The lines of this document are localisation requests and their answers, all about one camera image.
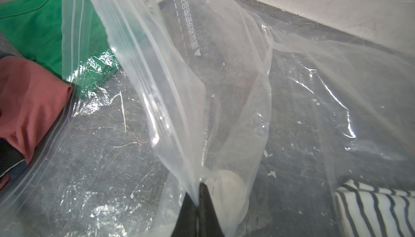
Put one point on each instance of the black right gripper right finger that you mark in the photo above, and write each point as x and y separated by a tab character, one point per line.
208	222

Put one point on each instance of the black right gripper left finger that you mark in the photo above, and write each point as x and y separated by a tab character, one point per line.
186	224

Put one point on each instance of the clear plastic vacuum bag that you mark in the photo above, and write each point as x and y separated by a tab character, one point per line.
273	114

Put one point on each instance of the thin striped white shirt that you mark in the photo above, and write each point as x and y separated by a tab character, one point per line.
368	211

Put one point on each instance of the red shirt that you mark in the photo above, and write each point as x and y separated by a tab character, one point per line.
31	100

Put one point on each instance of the green shirt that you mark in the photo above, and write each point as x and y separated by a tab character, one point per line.
34	28

